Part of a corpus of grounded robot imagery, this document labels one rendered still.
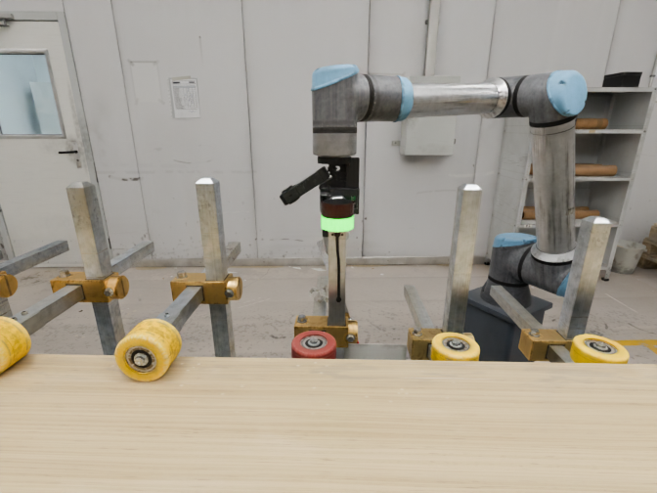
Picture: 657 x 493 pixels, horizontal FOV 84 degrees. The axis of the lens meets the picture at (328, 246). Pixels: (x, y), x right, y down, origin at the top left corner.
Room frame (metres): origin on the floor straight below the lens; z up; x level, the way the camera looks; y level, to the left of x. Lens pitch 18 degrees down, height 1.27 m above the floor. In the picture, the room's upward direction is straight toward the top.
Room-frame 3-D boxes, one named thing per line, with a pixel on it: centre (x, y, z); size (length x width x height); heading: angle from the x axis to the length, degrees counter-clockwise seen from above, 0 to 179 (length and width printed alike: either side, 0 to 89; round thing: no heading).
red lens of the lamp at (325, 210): (0.64, -0.02, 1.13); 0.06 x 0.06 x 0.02
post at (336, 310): (0.69, -0.02, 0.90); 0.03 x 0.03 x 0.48; 88
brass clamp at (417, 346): (0.69, -0.25, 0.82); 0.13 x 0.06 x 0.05; 88
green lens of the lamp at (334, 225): (0.64, -0.02, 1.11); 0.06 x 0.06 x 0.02
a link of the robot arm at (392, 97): (0.83, -0.11, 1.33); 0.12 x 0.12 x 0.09; 28
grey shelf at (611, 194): (3.10, -1.98, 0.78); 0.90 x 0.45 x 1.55; 92
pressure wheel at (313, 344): (0.56, 0.03, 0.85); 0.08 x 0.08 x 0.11
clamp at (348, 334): (0.69, 0.00, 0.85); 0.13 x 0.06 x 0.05; 88
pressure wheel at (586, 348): (0.54, -0.47, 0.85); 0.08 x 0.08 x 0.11
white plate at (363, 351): (0.72, -0.05, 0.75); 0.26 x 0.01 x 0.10; 88
